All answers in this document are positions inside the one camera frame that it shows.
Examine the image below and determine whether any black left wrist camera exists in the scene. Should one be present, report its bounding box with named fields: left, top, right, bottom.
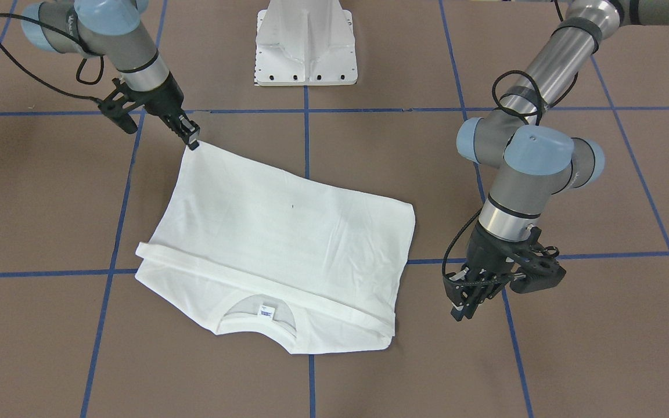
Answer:
left=510, top=226, right=566, bottom=294

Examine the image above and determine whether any white long-sleeve printed shirt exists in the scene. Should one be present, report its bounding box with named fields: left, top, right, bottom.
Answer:
left=135, top=143, right=416, bottom=354

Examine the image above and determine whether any white robot mounting base plate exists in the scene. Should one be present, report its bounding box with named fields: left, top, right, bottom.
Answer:
left=254, top=1, right=358, bottom=87

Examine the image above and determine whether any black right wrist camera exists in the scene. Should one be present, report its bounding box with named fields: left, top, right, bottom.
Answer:
left=98, top=78, right=147, bottom=134

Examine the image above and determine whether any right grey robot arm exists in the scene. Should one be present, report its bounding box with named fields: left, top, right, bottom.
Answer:
left=21, top=1, right=200, bottom=150

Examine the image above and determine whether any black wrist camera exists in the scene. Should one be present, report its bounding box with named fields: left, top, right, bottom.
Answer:
left=510, top=226, right=566, bottom=294
left=98, top=78, right=147, bottom=134

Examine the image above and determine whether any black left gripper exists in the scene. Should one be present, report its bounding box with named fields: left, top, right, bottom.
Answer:
left=444, top=224, right=527, bottom=321

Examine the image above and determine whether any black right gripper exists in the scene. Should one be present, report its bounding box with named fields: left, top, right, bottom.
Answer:
left=141, top=75, right=201, bottom=151

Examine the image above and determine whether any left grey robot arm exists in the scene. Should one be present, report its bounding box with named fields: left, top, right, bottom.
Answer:
left=443, top=1, right=669, bottom=321

